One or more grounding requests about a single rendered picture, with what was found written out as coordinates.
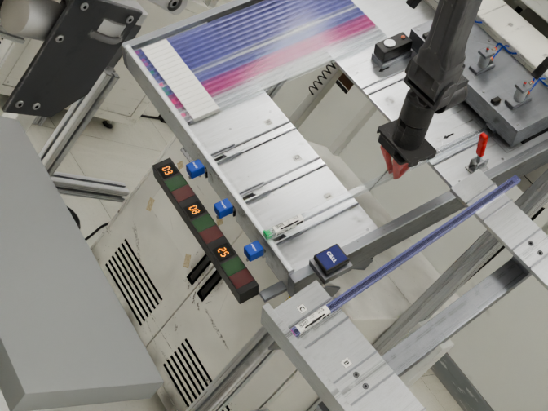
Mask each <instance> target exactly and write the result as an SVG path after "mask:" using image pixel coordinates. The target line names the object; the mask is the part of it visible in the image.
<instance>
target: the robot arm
mask: <svg viewBox="0 0 548 411"><path fill-rule="evenodd" d="M482 1H483V0H439V3H438V6H437V8H436V11H435V16H434V19H433V21H432V24H431V29H430V32H429V33H428V36H427V38H426V41H425V42H424V43H423V45H422V46H421V47H420V48H419V50H418V53H417V54H416V55H415V56H414V57H413V58H412V59H411V60H410V61H409V63H408V65H407V68H406V70H405V71H404V72H405V73H406V76H405V78H404V83H405V84H406V85H407V86H408V87H409V88H410V89H409V90H408V91H407V94H406V96H405V99H404V103H403V105H402V108H401V110H400V115H399V117H398V119H396V120H394V121H392V122H388V123H386V124H383V125H381V126H379V127H378V130H377V134H378V133H380V135H379V137H378V142H379V143H380V144H381V146H380V149H381V150H382V155H383V157H384V159H385V162H386V164H387V170H388V171H390V170H393V178H394V179H398V178H400V177H401V176H402V175H403V174H404V173H405V172H406V171H407V170H408V169H409V168H410V167H413V166H416V165H417V164H418V163H419V162H420V161H425V160H430V159H432V158H434V157H435V155H436V153H437V151H436V150H435V148H434V147H433V146H432V145H431V144H430V143H429V142H428V141H427V140H426V139H425V136H426V133H427V131H428V128H429V126H430V124H431V120H432V118H433V116H434V113H437V114H440V113H443V112H445V111H447V110H448V109H450V108H452V107H454V106H455V105H457V104H460V103H461V102H462V101H464V100H465V99H466V97H467V95H468V89H467V84H468V82H469V80H468V79H467V78H466V77H465V76H463V75H462V73H463V70H464V68H463V67H462V66H463V64H464V61H465V58H466V53H465V52H466V44H467V41H468V38H469V35H470V33H471V29H472V27H473V24H474V23H475V18H476V16H477V14H478V11H479V9H480V6H481V3H482ZM391 157H393V160H392V161H391ZM392 164H393V165H392ZM402 167H403V168H402Z"/></svg>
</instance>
